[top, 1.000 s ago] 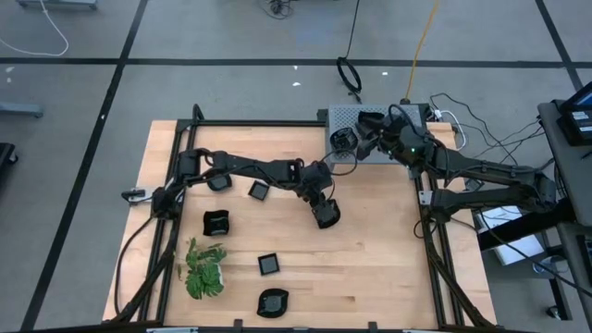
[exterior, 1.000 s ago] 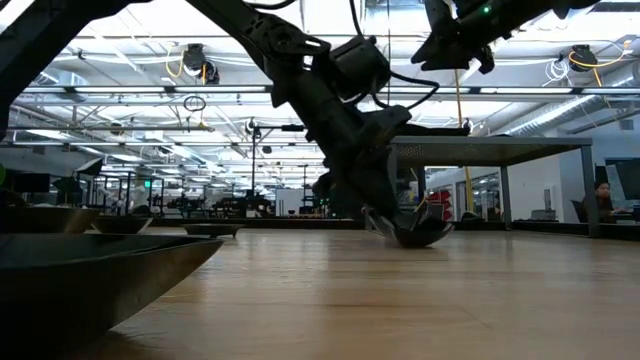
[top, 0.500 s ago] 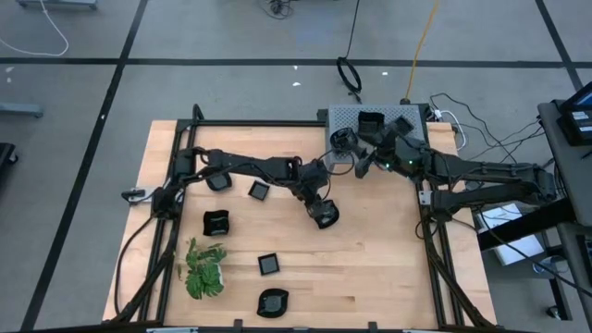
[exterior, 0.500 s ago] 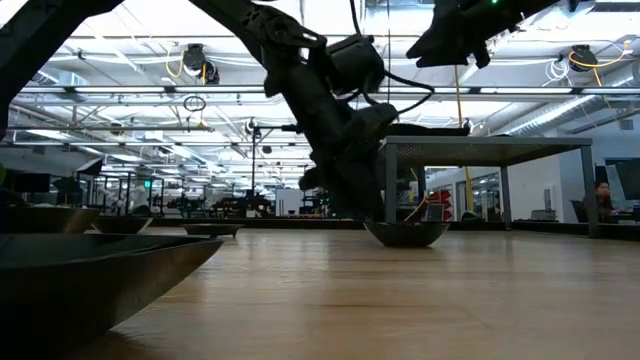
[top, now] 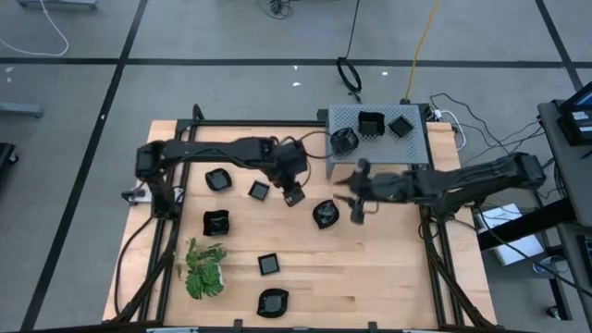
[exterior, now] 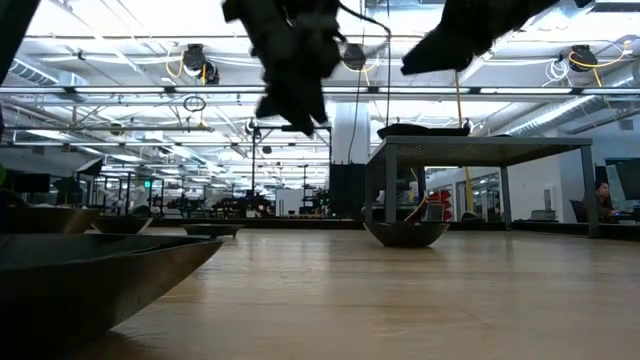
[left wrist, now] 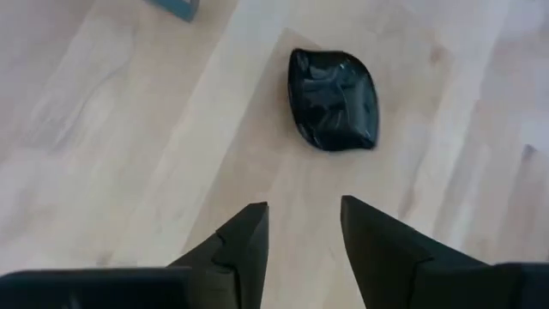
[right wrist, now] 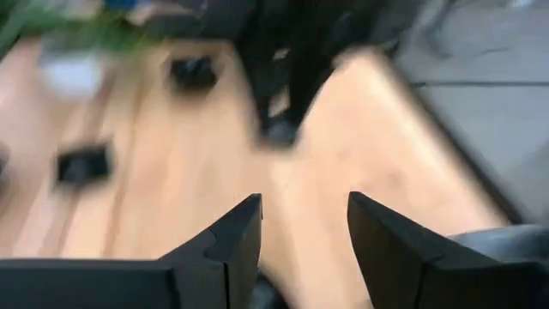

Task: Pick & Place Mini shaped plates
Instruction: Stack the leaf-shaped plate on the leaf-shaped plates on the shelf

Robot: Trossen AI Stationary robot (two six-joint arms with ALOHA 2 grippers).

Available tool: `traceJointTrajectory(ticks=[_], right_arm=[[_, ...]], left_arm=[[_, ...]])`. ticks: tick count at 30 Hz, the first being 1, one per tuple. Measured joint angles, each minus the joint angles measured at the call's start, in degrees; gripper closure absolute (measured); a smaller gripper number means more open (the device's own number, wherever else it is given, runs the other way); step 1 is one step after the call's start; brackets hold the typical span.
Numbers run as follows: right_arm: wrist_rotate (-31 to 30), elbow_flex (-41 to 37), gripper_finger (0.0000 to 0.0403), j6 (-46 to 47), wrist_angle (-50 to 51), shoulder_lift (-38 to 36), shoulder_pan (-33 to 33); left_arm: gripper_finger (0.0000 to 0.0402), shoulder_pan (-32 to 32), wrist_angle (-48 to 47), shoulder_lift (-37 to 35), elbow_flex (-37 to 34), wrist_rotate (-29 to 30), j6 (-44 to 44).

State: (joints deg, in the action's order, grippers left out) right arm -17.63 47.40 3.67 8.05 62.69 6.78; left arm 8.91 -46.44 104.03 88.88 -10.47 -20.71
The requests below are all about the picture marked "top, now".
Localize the black cable with coil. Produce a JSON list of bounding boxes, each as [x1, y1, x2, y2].
[[335, 0, 364, 104]]

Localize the grey metal bar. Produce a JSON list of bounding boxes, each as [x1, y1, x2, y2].
[[0, 102, 45, 118]]

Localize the grey perforated metal shelf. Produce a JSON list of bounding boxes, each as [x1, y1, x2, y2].
[[325, 104, 432, 180]]

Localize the grey cart base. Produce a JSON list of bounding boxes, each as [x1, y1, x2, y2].
[[16, 0, 99, 10]]

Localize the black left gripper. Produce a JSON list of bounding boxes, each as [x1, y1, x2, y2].
[[271, 152, 310, 195]]

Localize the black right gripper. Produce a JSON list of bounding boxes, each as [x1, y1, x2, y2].
[[332, 158, 415, 227]]

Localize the black chair base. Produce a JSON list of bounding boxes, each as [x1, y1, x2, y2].
[[0, 142, 19, 168]]

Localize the green potted plant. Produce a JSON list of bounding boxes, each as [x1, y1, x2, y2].
[[178, 237, 228, 301]]

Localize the white floor cable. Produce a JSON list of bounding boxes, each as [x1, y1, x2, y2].
[[0, 0, 70, 57]]

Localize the black deep square mini plate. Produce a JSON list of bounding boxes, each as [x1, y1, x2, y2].
[[202, 208, 231, 238], [357, 110, 387, 138]]

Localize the white box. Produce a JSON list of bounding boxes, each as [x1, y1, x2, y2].
[[479, 202, 546, 267]]

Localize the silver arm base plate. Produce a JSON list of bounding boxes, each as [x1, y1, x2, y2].
[[120, 187, 154, 205]]

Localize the black desktop screen device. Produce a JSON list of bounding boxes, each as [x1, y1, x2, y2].
[[556, 80, 592, 147]]

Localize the white power cable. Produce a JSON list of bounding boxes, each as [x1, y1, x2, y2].
[[432, 108, 467, 153]]

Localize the black leaf-shaped mini plate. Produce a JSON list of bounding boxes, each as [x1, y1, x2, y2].
[[329, 127, 361, 155], [203, 166, 234, 193], [255, 287, 290, 319], [312, 199, 341, 230]]

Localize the black aluminium table frame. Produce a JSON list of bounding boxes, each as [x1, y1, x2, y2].
[[104, 104, 499, 332]]

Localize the thick yellow cable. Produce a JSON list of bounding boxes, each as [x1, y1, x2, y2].
[[404, 0, 440, 102]]

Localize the grey desk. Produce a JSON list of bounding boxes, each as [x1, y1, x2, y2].
[[537, 99, 592, 333]]

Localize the black cable bundle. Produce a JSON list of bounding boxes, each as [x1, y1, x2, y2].
[[258, 0, 297, 20]]

